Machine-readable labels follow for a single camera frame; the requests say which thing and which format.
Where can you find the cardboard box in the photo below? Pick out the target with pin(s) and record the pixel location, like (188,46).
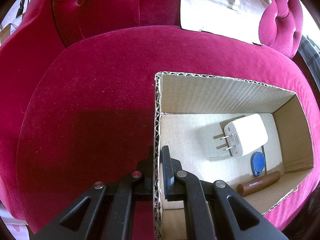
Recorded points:
(214,124)

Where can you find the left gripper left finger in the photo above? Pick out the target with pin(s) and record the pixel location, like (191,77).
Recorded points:
(145,182)

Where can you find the red velvet tufted sofa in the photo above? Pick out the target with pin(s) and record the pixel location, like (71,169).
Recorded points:
(77,96)

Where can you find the brown paper sheet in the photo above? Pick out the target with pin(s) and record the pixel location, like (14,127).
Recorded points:
(237,19)

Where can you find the grey plaid blanket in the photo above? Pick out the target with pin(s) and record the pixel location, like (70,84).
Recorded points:
(310,54)

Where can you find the blue key fob tag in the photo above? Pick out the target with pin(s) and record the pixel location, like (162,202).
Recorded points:
(257,163)

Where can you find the large white charger plug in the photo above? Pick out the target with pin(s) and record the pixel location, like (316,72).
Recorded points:
(244,135)

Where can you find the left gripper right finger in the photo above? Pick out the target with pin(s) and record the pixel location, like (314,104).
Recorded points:
(174,187)

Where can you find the brown lipstick tube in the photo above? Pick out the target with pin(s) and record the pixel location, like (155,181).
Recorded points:
(258,184)

